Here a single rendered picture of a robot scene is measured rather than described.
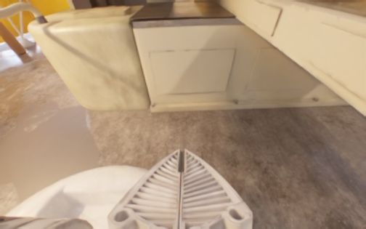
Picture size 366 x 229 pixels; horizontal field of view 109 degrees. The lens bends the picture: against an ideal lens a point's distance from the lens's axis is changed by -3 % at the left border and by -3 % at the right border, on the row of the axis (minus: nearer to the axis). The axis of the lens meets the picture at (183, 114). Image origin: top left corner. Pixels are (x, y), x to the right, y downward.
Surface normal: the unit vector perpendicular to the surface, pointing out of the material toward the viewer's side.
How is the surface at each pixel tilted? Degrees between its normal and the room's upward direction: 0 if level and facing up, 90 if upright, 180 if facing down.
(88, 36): 90
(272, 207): 0
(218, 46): 90
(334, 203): 0
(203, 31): 90
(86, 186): 0
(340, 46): 90
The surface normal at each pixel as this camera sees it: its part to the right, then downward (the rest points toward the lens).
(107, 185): -0.03, -0.70
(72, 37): 0.03, 0.71
